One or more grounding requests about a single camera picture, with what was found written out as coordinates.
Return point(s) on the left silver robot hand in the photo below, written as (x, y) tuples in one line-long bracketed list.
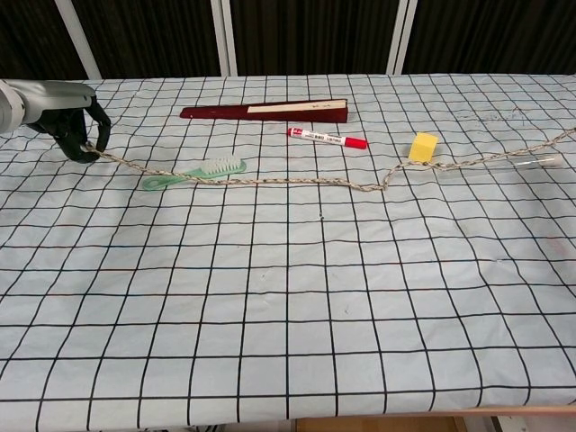
[(58, 119)]

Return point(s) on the checkered light blue tablecloth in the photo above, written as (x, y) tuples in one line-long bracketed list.
[(288, 252)]

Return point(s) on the red and white marker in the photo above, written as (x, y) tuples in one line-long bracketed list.
[(327, 137)]

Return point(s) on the yellow cube block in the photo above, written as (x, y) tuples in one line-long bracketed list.
[(423, 147)]

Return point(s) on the white partition frame post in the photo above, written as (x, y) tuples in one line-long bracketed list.
[(76, 38), (401, 37), (224, 37)]

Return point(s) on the green plastic brush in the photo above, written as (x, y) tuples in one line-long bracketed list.
[(198, 173)]

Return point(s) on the clear glass dropper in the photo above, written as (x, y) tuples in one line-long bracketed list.
[(537, 162)]

